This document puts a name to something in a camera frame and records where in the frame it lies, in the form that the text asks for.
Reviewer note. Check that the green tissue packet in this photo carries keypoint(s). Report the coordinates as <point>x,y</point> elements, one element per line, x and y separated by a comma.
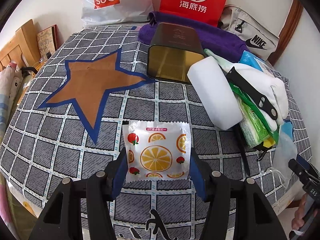
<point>254,125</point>

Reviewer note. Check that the dark green tea tin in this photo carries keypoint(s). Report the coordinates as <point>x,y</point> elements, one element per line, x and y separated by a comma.
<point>172,51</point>

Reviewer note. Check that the white foam sponge block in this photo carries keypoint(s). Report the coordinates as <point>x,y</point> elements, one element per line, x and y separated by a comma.
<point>215,93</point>

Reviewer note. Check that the glass amber teapot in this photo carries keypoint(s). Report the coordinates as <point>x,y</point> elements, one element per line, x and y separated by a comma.
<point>34,69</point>

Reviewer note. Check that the framed picture book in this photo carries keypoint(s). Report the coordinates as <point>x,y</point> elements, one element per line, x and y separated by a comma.
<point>48,41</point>

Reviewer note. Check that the wooden headboard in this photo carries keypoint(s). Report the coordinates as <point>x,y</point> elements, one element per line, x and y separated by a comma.
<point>22,48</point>

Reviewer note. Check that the colourful quilt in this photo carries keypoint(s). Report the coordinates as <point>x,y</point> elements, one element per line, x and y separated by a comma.
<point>10,81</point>

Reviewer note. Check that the grey Nike waist bag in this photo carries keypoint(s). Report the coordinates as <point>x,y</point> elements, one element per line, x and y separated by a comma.
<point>259,40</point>

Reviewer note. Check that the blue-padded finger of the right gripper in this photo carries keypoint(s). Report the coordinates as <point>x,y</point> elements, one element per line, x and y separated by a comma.
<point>304,170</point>

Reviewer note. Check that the person's hand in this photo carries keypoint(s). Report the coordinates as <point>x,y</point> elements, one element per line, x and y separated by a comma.
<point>298,221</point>

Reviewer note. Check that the wooden nightstand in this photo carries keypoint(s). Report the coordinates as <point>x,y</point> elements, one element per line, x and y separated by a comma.
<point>24,85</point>

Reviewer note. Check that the purple towel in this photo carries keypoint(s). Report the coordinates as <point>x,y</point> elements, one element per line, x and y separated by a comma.
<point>220,42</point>

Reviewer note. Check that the grey checkered cloth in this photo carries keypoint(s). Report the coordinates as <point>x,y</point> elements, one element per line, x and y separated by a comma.
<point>44,145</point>

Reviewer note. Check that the fruit print wipe packet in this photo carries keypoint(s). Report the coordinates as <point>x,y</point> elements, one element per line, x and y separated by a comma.
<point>157,150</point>

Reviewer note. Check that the yellow black item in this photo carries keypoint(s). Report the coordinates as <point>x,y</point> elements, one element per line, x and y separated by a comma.
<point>264,146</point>

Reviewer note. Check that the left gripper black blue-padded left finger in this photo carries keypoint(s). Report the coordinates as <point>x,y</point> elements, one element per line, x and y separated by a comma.
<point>61,216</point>

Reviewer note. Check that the blue tissue pack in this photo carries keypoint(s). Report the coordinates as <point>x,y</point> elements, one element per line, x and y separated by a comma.
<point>250,59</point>

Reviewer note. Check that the clear drawstring pouch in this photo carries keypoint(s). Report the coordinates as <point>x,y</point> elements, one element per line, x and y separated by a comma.
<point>285,151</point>

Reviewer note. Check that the white Miniso plastic bag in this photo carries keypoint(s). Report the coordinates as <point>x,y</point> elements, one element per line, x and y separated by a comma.
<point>102,12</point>

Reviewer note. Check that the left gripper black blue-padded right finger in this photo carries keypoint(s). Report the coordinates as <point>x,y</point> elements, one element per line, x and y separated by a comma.
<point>254,217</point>

